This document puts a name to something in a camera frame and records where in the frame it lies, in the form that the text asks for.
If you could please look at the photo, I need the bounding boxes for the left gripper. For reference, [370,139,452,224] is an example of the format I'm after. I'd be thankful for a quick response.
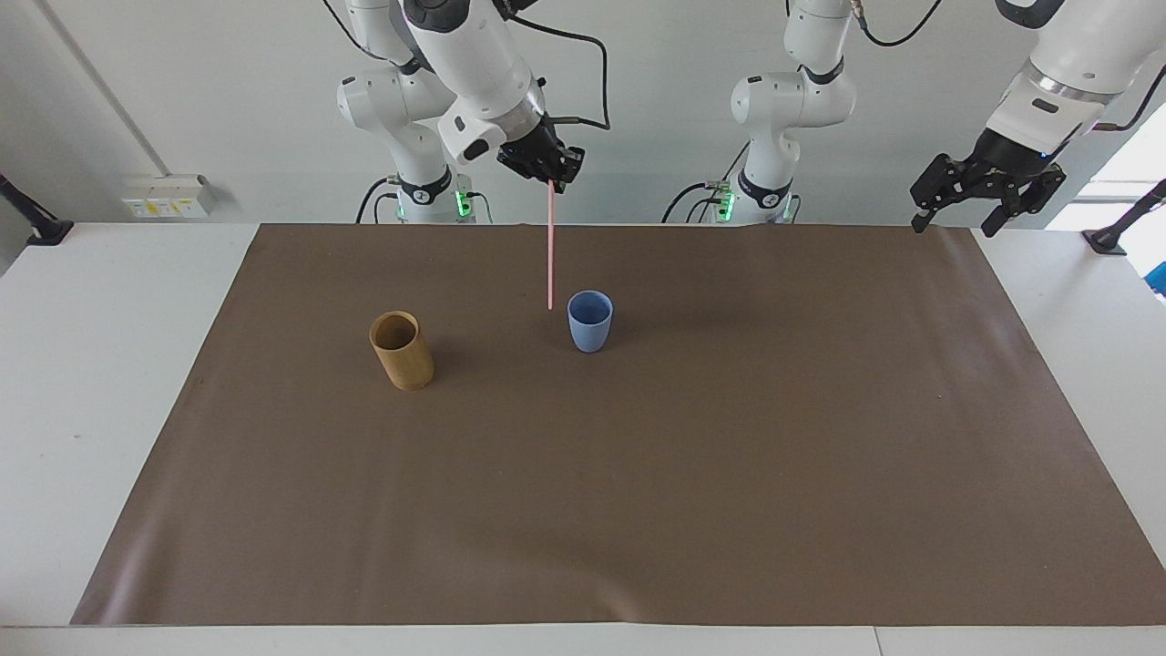
[910,128,1068,239]

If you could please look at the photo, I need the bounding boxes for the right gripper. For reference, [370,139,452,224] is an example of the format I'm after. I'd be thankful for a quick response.
[496,115,587,195]

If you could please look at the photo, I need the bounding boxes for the blue cup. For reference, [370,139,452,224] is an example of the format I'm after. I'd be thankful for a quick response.
[567,290,616,354]

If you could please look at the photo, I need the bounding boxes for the brown bamboo cup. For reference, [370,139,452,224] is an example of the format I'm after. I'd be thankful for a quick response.
[368,311,436,393]

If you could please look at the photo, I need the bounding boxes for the black stand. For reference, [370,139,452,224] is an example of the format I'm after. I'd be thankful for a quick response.
[1081,178,1166,256]
[0,172,75,247]

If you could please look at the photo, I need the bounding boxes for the black cable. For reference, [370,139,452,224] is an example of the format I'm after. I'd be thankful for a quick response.
[355,176,404,225]
[496,0,612,132]
[853,0,945,48]
[661,141,753,225]
[1091,84,1166,134]

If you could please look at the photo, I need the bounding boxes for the white wall socket box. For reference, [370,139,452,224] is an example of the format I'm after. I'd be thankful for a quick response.
[120,174,217,220]

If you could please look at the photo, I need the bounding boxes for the white wall cable duct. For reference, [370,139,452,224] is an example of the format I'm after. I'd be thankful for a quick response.
[35,0,174,179]

